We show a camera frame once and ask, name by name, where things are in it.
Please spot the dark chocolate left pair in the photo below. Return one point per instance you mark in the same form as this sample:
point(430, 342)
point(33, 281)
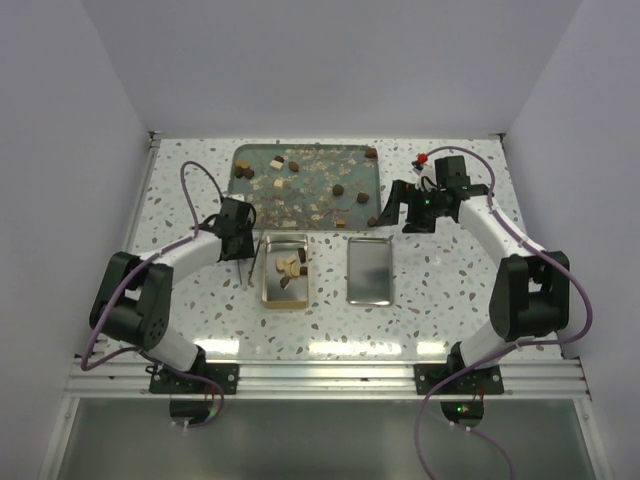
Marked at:
point(241, 172)

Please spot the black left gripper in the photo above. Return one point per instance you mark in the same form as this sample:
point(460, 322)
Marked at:
point(246, 250)

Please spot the gold tin box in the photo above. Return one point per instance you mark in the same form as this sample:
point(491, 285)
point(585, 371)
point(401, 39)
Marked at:
point(296, 295)

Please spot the metal tongs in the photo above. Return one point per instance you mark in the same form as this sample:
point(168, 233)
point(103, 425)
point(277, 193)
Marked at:
point(245, 267)

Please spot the blue floral serving tray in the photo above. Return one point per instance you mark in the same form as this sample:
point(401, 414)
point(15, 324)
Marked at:
point(306, 201)

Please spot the white heart chocolate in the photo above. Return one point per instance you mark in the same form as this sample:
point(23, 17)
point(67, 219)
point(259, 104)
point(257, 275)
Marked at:
point(293, 271)

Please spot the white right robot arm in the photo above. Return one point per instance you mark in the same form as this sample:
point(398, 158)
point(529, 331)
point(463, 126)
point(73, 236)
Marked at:
point(530, 296)

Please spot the aluminium front rail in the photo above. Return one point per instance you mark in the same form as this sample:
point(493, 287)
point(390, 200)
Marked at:
point(341, 380)

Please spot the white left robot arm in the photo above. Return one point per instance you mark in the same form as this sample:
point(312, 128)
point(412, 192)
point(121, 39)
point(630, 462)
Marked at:
point(133, 302)

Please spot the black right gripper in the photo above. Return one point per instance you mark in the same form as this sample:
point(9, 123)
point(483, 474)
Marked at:
point(398, 194)

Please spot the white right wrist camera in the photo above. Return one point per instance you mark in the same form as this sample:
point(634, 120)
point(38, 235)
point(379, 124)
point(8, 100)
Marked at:
point(425, 172)

